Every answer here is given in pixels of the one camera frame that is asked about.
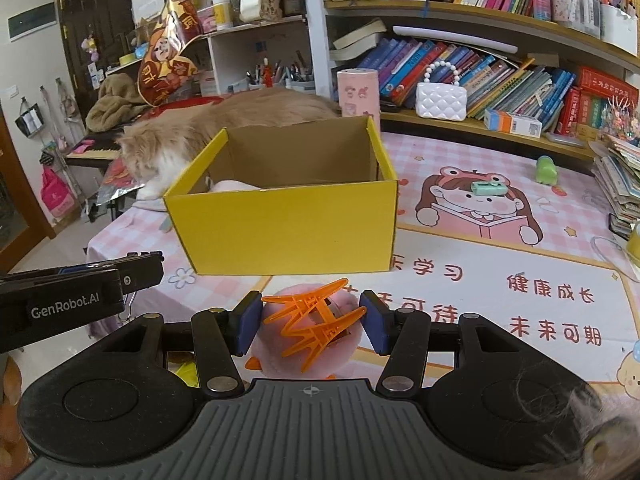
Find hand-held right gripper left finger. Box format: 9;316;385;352
117;290;264;396

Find pink bag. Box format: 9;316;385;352
40;167;76;217

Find red foil sheet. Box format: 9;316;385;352
97;157;148;201

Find wooden bookshelf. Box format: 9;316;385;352
305;0;640;161

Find orange and white cat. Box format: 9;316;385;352
116;87;346;200

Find cluster of pens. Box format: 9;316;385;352
242;50;316;86

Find pink plush toy orange feet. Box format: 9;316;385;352
245;282;363;380

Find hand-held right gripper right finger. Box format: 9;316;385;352
359;290;506;396

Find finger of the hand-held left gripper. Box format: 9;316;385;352
117;259;165;292
0;251;164;283

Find grey hanging bag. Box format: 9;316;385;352
15;102;43;136

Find white jar yellow label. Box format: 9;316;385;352
211;0;235;31

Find framed wall picture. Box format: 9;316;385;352
7;2;56;42

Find pink checked printed tablecloth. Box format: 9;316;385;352
87;130;640;401

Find yellow cardboard box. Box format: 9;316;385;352
163;115;399;277

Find grey fluffy fur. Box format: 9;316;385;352
515;365;640;480

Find row of leaning books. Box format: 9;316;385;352
330;37;640;136

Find dark brown door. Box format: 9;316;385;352
55;0;133;121

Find white shelf unit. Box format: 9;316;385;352
192;15;318;98

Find red and gold foil bag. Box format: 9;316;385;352
137;0;208;108

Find green frog toy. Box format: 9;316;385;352
536;156;559;185

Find brown blanket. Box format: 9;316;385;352
85;74;151;133

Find pink printed box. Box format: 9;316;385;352
336;68;382;133

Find orange plastic hair clip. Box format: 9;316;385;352
261;278;368;373

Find electric piano keyboard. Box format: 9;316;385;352
64;132;126;166

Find stack of picture books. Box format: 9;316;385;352
592;135;640;238

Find white quilted pearl-handle handbag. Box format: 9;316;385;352
415;60;468;123

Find pale pink soft item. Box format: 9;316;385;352
207;179;263;193

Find small white orange carton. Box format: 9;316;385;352
483;108;543;138

